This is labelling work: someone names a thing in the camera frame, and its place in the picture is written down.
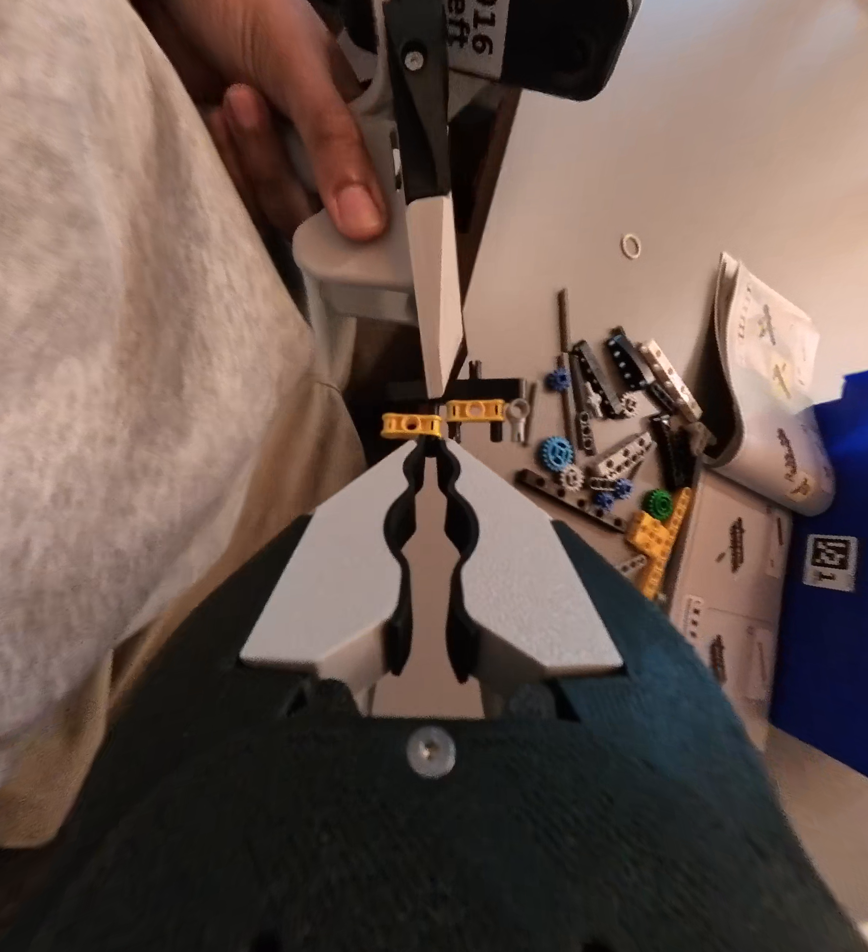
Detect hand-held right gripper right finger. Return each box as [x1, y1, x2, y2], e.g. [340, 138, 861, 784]
[432, 437, 626, 716]

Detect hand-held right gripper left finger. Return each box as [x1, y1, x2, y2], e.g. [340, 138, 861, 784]
[239, 439, 429, 715]

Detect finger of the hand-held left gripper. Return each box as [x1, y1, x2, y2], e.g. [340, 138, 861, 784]
[404, 190, 469, 397]

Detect black lego beam with pins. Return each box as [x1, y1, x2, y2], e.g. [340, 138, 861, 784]
[388, 360, 537, 407]

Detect long lego axle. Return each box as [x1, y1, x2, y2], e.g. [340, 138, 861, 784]
[557, 289, 578, 449]

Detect yellow lego beam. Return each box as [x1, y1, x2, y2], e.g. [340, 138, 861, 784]
[624, 487, 694, 600]

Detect light grey lego beam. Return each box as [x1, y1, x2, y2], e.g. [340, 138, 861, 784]
[593, 433, 655, 477]

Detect black lego brick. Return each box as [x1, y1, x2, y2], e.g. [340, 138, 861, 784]
[648, 414, 696, 492]

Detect black lego beam blue pins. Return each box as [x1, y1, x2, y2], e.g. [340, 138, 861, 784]
[604, 326, 655, 393]

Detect white lego beam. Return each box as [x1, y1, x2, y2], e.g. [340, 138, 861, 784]
[637, 339, 704, 422]

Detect person's left hand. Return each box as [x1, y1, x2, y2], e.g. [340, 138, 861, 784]
[174, 0, 392, 242]

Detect printed instruction sheet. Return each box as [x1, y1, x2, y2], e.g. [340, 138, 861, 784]
[666, 476, 796, 716]

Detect white instruction booklet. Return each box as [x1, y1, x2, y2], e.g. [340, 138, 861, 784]
[704, 251, 838, 519]

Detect blue plastic bin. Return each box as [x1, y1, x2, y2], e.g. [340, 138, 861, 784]
[767, 364, 868, 798]

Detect grey sweatshirt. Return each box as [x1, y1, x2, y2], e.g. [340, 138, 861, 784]
[0, 0, 321, 789]

